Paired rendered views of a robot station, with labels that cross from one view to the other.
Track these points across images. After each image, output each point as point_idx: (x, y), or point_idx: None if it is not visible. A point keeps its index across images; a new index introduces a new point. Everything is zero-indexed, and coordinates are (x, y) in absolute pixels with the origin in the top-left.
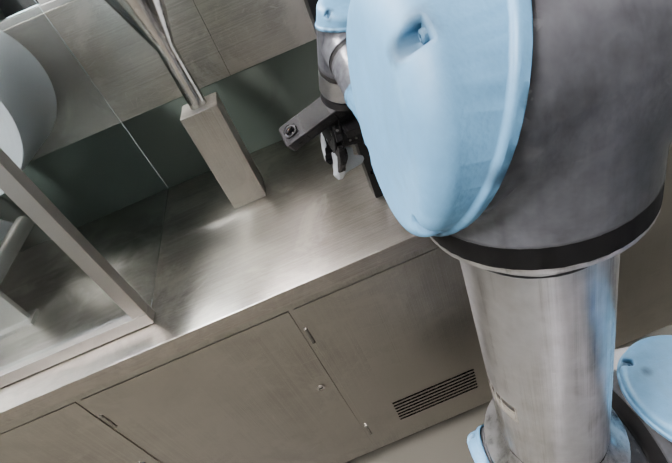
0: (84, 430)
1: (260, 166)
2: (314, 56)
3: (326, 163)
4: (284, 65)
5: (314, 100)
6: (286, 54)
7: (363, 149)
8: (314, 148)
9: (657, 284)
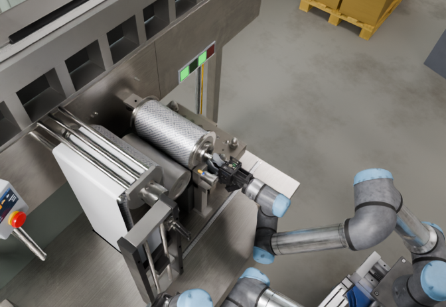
0: None
1: (24, 304)
2: (50, 204)
3: (91, 285)
4: (26, 222)
5: (50, 228)
6: (28, 215)
7: (151, 298)
8: (68, 270)
9: None
